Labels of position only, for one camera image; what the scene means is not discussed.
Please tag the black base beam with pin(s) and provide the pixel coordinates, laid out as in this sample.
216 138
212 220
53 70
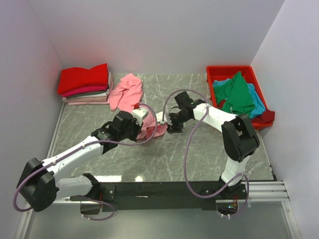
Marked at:
160 195

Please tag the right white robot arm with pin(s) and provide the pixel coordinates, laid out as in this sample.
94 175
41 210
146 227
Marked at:
239 136

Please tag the aluminium rail frame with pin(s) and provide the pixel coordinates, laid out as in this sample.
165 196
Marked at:
257 191

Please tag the folded white t shirt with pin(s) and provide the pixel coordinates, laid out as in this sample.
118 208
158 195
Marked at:
91 95

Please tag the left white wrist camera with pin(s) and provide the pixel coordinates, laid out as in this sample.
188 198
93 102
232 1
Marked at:
140 113

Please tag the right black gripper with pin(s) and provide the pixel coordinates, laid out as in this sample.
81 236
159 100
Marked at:
172 129

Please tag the green t shirt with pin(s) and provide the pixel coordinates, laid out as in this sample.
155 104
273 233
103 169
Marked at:
235 94

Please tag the dark red t shirt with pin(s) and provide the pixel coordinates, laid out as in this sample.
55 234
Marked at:
264 120

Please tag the folded grey t shirt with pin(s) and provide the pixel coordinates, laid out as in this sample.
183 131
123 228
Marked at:
88 94

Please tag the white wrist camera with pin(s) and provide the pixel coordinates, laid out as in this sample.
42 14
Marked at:
160 117
140 113

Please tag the red plastic bin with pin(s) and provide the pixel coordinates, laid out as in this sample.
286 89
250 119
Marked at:
220 73

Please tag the folded light pink t shirt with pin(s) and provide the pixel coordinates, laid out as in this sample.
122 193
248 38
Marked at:
84 103

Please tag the folded beige t shirt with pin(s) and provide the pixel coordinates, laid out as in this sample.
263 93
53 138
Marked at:
89 93

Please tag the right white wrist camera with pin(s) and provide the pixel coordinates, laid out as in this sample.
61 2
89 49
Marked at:
160 117

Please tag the blue t shirt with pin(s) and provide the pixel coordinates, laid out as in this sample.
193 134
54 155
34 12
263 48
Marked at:
259 107

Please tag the folded red t shirt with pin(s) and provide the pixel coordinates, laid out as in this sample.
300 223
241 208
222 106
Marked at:
76 77

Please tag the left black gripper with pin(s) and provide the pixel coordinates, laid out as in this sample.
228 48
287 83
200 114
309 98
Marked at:
138 127

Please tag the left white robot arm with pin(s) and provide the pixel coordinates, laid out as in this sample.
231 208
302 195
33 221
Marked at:
43 182

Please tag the folded magenta t shirt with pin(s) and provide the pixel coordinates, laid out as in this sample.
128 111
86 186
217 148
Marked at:
86 89

